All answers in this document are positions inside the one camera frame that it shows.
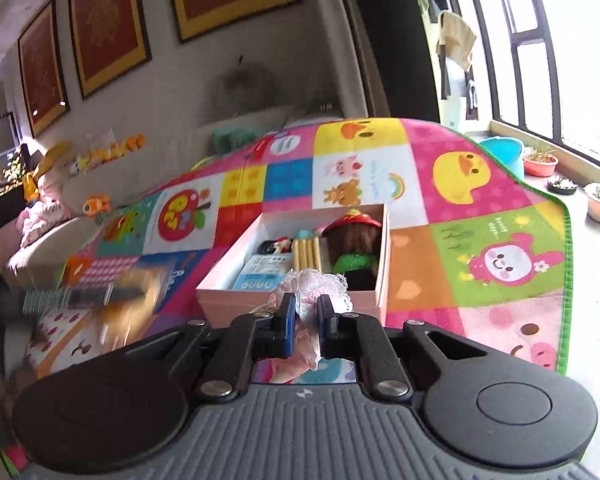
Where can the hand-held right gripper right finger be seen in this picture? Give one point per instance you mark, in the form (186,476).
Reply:
(323,322)

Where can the yellow plush toy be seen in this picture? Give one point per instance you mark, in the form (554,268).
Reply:
(42,170)

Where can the dark plant pot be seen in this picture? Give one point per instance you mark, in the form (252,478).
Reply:
(562,185)

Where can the pink plant pot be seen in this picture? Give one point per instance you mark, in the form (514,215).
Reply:
(540,164)

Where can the dark curtain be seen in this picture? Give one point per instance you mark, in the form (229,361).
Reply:
(390,40)

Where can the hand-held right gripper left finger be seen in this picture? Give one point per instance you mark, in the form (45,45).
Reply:
(290,322)

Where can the blue plastic bucket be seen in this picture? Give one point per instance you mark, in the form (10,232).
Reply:
(505,157)

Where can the small black red figurine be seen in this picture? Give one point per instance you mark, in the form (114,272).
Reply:
(275,246)

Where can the white pink lace scrunchie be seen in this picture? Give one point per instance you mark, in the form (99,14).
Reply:
(310,285)

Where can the row of orange plush toys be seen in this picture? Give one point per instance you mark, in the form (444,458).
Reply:
(115,150)

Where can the beige hanging towel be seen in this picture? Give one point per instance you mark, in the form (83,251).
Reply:
(455,37)

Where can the pink cardboard box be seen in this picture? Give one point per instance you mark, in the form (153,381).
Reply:
(220,300)

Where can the dark display shelf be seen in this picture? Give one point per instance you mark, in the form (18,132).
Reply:
(0,170)

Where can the green knitted cloth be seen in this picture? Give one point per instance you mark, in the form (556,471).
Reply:
(235,140)

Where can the brown doll with red hat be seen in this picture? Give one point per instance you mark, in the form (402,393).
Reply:
(355,245)

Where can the bundle of wooden pencils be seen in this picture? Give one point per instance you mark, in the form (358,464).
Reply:
(307,250)

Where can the orange clownfish plush toy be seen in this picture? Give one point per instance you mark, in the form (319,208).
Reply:
(97,205)

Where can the pink blanket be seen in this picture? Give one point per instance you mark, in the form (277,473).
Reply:
(42,220)

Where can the white small box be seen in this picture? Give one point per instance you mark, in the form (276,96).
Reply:
(452,115)

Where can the beige sofa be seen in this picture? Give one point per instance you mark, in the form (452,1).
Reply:
(145,175)

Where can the blue white paper packet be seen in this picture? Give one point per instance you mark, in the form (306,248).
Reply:
(262,270)

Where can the colourful printed play mat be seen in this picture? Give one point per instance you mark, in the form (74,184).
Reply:
(430,260)

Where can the black window frame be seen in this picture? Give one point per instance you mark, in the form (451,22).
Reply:
(547,35)

